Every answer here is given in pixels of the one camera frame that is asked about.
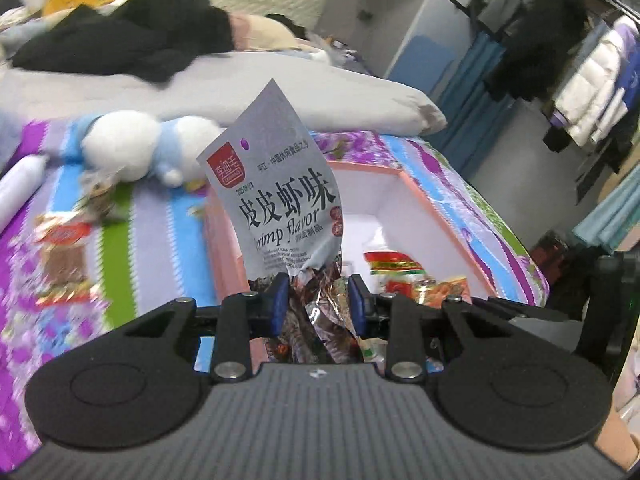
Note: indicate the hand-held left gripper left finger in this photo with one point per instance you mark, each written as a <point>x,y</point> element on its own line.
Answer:
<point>277,305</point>

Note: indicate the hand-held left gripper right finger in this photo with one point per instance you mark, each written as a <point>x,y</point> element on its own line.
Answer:
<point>357,305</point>

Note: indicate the red and green snack packet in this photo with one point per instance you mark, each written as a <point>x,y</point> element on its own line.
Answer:
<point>392,262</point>

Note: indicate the orange snack packet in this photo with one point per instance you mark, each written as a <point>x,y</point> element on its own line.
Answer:
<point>445,287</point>

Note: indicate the grey snack packet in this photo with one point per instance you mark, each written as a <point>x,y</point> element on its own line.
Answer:
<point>280,200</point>

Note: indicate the pink cardboard box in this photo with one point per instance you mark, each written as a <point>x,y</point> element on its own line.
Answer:
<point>390,200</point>

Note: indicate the person's right forearm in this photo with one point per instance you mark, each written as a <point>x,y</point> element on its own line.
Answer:
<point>620,440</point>

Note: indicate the dark red bag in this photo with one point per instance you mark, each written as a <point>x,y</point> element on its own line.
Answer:
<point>560,270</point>

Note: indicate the teal hanging cloth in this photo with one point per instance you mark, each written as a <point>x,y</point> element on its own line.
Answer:
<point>610,215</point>

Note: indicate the floral purple bedsheet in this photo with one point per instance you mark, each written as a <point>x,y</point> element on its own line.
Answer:
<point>150,260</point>

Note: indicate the small clear packet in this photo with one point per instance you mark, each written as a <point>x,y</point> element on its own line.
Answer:
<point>100,197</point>

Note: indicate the grey duvet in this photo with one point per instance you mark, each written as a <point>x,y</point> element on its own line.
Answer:
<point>300,90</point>

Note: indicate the white puffer jacket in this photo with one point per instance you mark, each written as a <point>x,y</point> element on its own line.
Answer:
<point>595,90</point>

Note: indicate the white and blue plush toy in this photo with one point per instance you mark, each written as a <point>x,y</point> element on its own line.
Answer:
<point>120,145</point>

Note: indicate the blue curtain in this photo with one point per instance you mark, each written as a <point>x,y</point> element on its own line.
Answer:
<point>470,85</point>

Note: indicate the beige pillow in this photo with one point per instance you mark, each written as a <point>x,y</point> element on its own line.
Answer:
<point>260,35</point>

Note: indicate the dark cloth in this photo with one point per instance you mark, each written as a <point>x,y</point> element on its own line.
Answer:
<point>292,25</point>

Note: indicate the white spray can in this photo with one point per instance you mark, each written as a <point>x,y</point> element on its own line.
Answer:
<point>20,185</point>

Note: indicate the black clothing heap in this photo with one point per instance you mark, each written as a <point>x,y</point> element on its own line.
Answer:
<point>125,35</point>

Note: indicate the black wall outlet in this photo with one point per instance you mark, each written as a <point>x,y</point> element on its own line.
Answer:
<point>366,15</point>

